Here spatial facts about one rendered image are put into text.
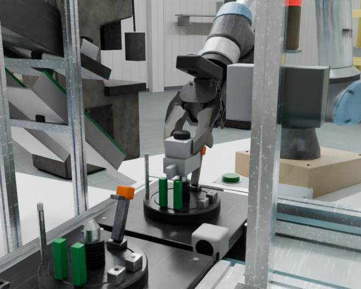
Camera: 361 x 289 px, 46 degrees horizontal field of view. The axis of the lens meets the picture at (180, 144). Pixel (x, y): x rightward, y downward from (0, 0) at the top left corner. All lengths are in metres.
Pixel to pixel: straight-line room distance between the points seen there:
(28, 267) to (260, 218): 0.32
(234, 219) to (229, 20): 0.40
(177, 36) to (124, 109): 6.28
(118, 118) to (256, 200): 3.74
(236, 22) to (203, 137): 0.28
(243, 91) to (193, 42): 10.15
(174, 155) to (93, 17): 3.33
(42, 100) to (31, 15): 0.14
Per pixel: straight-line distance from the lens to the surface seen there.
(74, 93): 0.80
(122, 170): 1.38
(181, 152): 0.73
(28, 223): 1.05
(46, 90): 0.80
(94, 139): 0.89
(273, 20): 0.50
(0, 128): 0.69
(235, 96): 0.55
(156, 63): 9.88
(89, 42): 0.91
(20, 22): 0.77
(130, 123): 4.35
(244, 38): 0.91
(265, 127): 0.52
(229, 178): 0.95
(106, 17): 4.10
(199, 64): 0.74
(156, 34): 9.86
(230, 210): 0.79
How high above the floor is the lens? 1.28
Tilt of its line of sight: 14 degrees down
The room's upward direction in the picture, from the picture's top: straight up
